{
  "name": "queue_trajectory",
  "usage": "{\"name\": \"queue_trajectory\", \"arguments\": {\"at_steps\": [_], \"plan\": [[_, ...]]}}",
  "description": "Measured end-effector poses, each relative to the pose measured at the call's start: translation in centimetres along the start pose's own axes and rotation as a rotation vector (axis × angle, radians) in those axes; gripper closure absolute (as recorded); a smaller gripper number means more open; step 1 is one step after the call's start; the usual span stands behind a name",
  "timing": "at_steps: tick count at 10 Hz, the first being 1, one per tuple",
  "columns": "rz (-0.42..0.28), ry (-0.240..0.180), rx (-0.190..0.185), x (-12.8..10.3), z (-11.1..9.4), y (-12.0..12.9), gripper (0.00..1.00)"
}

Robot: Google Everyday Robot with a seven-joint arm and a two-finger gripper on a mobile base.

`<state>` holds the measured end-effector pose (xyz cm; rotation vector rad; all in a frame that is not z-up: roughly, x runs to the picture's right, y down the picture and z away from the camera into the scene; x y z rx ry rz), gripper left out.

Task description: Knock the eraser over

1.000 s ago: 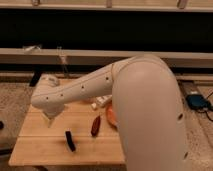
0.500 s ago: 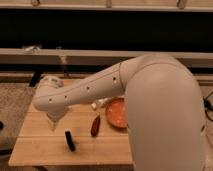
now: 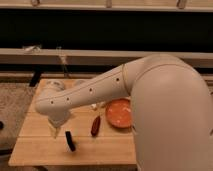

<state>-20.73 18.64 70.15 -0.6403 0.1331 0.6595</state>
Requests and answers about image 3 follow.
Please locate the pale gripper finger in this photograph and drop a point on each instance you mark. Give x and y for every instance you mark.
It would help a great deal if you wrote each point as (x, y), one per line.
(54, 131)

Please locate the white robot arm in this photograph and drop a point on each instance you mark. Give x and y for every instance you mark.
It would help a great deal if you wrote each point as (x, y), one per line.
(171, 105)

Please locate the black table leg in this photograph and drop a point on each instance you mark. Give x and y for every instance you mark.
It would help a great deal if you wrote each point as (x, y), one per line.
(35, 79)

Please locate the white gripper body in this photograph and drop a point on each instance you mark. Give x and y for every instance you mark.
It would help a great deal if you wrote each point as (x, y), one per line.
(58, 119)

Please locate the grey horizontal rail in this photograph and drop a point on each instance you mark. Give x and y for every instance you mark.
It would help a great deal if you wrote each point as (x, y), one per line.
(94, 57)

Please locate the upper wooden rail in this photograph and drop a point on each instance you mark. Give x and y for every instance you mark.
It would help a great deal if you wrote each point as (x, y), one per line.
(115, 5)

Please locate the wooden table board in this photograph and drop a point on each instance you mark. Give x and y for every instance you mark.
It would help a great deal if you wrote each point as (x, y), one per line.
(36, 147)

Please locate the dark red sausage toy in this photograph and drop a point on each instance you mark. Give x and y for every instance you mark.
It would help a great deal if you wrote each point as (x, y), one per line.
(96, 126)

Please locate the orange plate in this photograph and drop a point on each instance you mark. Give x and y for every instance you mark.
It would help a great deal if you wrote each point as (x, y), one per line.
(118, 113)

